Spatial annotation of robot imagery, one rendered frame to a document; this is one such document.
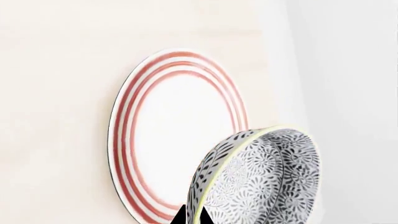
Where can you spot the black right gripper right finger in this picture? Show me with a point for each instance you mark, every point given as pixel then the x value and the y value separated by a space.
pixel 205 217

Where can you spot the white plate with red rings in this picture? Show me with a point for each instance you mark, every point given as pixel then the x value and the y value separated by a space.
pixel 174 130

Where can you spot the black white floral patterned bowl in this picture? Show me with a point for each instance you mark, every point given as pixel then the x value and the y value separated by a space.
pixel 264 177

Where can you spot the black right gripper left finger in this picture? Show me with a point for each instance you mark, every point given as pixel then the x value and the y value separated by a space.
pixel 180 217

